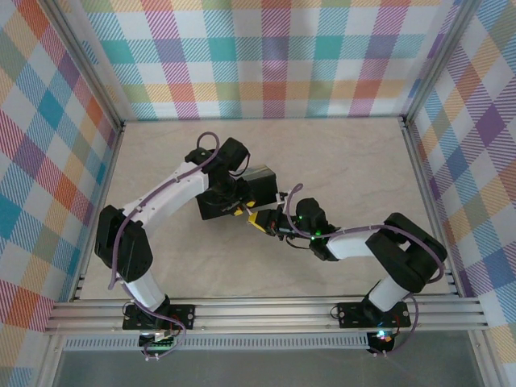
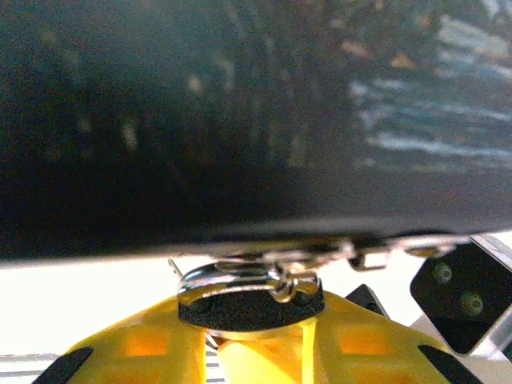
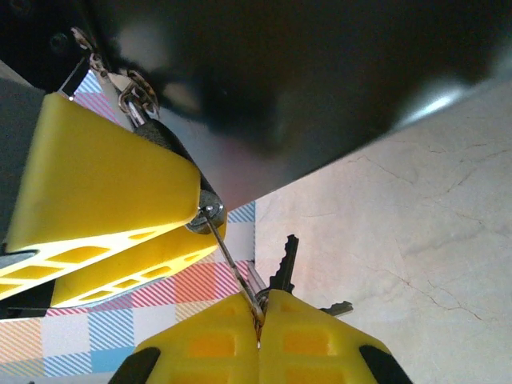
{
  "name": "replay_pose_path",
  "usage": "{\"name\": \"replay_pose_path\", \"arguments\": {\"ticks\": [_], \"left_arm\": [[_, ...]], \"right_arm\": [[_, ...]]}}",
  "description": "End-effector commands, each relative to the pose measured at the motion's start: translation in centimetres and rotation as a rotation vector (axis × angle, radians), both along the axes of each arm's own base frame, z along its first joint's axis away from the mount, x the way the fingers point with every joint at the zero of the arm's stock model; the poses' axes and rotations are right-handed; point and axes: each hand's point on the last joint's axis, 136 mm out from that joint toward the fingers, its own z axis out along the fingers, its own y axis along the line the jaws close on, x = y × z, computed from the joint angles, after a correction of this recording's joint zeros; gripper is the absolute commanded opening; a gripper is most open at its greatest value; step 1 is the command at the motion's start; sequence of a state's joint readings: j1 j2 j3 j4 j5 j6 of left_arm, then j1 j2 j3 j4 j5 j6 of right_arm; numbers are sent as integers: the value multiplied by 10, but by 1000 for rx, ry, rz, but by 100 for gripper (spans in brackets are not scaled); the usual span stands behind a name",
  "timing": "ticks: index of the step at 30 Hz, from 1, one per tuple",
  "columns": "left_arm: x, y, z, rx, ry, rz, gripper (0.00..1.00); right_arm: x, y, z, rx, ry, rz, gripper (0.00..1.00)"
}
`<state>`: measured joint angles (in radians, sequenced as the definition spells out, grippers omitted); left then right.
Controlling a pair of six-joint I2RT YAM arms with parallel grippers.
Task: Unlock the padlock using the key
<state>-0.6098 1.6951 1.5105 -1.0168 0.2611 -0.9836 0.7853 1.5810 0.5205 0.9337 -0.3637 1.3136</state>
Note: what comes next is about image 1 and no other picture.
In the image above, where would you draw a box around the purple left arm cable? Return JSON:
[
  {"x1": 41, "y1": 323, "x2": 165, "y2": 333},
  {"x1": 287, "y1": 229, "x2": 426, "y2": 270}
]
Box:
[{"x1": 108, "y1": 131, "x2": 222, "y2": 362}]

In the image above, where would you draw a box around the aluminium table side rail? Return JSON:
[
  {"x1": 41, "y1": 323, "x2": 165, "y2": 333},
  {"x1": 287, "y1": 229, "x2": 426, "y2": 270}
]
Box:
[
  {"x1": 70, "y1": 120, "x2": 125, "y2": 303},
  {"x1": 401, "y1": 115, "x2": 463, "y2": 299}
]

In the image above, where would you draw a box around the slotted grey cable duct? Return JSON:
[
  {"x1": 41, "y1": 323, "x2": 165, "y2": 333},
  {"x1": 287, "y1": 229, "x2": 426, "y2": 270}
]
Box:
[{"x1": 62, "y1": 336, "x2": 374, "y2": 352}]

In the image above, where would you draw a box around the black box with painted lid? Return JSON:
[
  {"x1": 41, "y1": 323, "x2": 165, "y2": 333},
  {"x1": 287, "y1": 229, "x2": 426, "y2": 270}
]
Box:
[{"x1": 195, "y1": 164, "x2": 280, "y2": 222}]

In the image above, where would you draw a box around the short aluminium frame leg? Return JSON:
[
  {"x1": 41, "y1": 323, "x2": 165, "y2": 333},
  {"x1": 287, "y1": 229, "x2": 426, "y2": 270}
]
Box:
[
  {"x1": 34, "y1": 334, "x2": 68, "y2": 387},
  {"x1": 469, "y1": 330, "x2": 503, "y2": 387}
]

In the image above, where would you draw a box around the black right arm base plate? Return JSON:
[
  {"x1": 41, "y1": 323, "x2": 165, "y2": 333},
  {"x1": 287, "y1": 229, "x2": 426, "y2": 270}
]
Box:
[{"x1": 335, "y1": 301, "x2": 413, "y2": 330}]

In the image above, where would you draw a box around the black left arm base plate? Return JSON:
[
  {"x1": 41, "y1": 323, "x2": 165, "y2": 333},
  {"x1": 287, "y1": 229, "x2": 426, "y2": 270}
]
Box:
[{"x1": 122, "y1": 303, "x2": 198, "y2": 332}]

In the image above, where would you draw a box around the long aluminium mounting rail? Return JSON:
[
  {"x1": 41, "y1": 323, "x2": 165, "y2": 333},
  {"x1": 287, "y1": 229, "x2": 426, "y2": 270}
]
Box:
[{"x1": 43, "y1": 297, "x2": 492, "y2": 336}]

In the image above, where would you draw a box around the aluminium frame post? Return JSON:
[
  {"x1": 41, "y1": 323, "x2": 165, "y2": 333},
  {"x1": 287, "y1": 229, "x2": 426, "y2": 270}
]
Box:
[
  {"x1": 46, "y1": 0, "x2": 124, "y2": 127},
  {"x1": 402, "y1": 0, "x2": 479, "y2": 124}
]

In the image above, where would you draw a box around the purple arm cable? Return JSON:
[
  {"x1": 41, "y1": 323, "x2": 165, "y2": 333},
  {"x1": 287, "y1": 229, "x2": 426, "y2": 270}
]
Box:
[
  {"x1": 108, "y1": 131, "x2": 222, "y2": 362},
  {"x1": 284, "y1": 183, "x2": 447, "y2": 358}
]

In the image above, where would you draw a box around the grey metal panel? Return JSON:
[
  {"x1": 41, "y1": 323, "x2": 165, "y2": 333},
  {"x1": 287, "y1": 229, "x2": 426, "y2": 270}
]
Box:
[{"x1": 52, "y1": 349, "x2": 485, "y2": 387}]

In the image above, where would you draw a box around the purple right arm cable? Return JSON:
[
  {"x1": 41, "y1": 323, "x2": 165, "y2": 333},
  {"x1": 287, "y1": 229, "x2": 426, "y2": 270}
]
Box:
[{"x1": 284, "y1": 183, "x2": 447, "y2": 358}]

